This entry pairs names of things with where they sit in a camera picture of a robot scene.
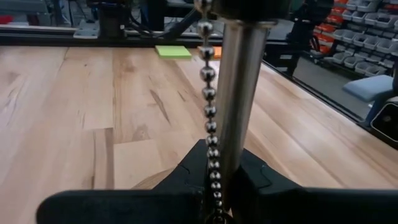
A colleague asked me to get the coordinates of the green sticky note pad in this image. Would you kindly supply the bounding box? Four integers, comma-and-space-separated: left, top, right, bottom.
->
154, 45, 193, 60

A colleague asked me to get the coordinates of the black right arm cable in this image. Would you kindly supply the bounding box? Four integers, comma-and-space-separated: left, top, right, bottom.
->
130, 7, 201, 40

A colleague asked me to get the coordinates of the orange sticky note pad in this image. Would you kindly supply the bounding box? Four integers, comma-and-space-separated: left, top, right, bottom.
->
197, 45, 223, 60

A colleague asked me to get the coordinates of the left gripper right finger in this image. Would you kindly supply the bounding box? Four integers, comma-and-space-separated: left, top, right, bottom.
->
230, 148, 398, 224

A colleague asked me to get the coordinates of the black camera box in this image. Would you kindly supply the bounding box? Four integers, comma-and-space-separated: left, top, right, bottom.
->
369, 96, 398, 147

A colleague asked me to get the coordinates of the wooden base table lamp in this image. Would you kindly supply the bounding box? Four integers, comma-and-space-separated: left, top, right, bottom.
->
130, 0, 295, 224

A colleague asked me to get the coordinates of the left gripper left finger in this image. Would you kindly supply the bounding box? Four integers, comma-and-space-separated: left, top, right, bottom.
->
35, 139, 211, 224

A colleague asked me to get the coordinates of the black equipment stand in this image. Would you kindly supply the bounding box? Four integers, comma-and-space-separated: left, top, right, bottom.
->
264, 0, 335, 77

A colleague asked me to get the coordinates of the grey orange parts bin rack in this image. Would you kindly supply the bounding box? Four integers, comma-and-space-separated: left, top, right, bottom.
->
310, 0, 398, 78

